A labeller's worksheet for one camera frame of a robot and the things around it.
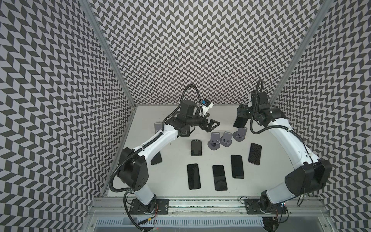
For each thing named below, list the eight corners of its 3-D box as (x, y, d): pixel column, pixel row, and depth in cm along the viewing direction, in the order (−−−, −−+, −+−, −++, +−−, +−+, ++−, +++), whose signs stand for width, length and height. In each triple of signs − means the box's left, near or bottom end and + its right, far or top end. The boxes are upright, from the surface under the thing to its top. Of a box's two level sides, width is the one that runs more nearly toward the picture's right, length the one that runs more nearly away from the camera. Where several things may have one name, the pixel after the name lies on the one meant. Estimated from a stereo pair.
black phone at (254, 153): (247, 161, 92) (249, 159, 89) (250, 144, 99) (251, 142, 97) (258, 165, 90) (260, 163, 88) (260, 147, 98) (261, 145, 95)
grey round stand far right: (233, 141, 99) (237, 133, 91) (232, 134, 102) (235, 126, 94) (244, 141, 99) (248, 133, 91) (242, 134, 102) (246, 126, 94)
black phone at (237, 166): (232, 177, 85) (233, 176, 83) (230, 155, 93) (231, 154, 92) (243, 179, 84) (244, 178, 83) (241, 156, 93) (241, 155, 91)
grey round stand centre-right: (219, 145, 97) (220, 142, 93) (220, 134, 102) (221, 131, 98) (230, 147, 96) (232, 144, 92) (230, 136, 101) (232, 132, 97)
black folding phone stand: (191, 156, 92) (190, 152, 86) (191, 142, 98) (191, 137, 93) (202, 156, 92) (202, 152, 86) (201, 142, 98) (201, 137, 93)
